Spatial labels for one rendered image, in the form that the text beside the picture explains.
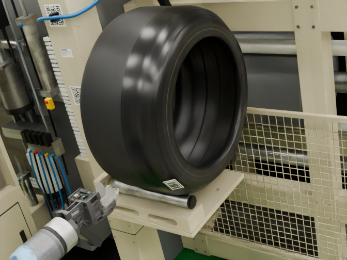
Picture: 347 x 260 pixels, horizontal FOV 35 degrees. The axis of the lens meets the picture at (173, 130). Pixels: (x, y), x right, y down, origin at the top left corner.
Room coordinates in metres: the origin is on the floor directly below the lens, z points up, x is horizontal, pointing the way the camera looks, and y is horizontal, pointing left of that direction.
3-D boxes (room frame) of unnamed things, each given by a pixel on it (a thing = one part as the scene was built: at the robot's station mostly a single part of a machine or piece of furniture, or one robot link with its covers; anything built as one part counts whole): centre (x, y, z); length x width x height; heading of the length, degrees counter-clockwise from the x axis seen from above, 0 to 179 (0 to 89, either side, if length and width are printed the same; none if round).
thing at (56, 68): (1.87, 0.33, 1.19); 0.05 x 0.04 x 0.48; 140
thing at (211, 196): (1.69, 0.04, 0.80); 0.37 x 0.36 x 0.02; 140
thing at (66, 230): (1.18, 0.35, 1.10); 0.10 x 0.05 x 0.09; 50
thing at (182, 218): (1.58, 0.13, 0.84); 0.36 x 0.09 x 0.06; 50
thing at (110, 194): (1.31, 0.21, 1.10); 0.09 x 0.03 x 0.06; 140
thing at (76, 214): (1.24, 0.29, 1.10); 0.12 x 0.08 x 0.09; 140
